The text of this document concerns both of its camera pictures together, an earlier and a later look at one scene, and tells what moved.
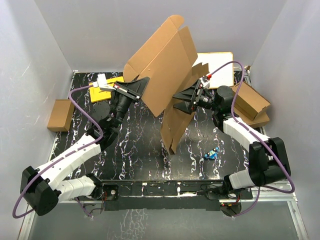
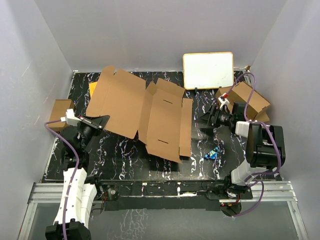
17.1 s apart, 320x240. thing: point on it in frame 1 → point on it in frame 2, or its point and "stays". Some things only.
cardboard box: [62, 115] stays
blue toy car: [212, 154] stays
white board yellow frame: [224, 76] stays
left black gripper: [135, 89] → [95, 123]
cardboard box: [168, 60] → [161, 117]
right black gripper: [189, 93] → [213, 114]
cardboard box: [248, 100] stays
